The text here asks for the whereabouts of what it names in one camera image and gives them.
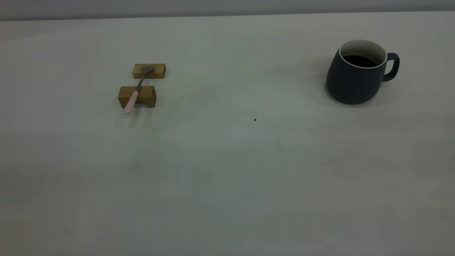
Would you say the pink handled metal spoon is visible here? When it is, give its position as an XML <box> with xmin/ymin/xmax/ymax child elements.
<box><xmin>124</xmin><ymin>66</ymin><xmax>155</xmax><ymax>115</ymax></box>

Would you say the dark grey ceramic mug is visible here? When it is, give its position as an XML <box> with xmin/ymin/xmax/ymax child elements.
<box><xmin>326</xmin><ymin>39</ymin><xmax>400</xmax><ymax>105</ymax></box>

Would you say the dark coffee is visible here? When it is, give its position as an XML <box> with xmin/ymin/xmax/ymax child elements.
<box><xmin>343</xmin><ymin>55</ymin><xmax>378</xmax><ymax>68</ymax></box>

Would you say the flat wooden block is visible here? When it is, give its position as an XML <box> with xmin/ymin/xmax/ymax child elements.
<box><xmin>133</xmin><ymin>63</ymin><xmax>166</xmax><ymax>79</ymax></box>

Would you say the arched wooden block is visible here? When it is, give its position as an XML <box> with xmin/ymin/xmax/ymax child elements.
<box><xmin>118</xmin><ymin>85</ymin><xmax>157</xmax><ymax>108</ymax></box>

